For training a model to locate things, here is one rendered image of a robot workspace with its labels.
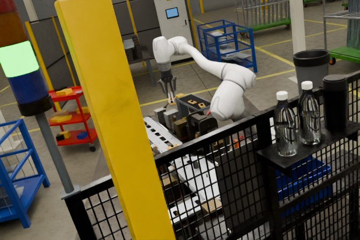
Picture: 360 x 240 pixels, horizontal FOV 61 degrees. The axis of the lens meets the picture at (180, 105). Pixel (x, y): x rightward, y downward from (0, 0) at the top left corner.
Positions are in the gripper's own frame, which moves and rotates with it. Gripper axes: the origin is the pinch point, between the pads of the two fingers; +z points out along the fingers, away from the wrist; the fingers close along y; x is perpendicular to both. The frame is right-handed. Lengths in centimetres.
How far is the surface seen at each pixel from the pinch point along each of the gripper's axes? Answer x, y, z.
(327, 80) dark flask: 117, -26, -37
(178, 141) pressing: 8.0, 2.6, 30.0
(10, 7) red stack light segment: 121, 55, -75
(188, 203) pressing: 75, 18, 27
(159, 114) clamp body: -44, 3, 29
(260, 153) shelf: 117, 0, -18
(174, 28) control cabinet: -653, -191, 60
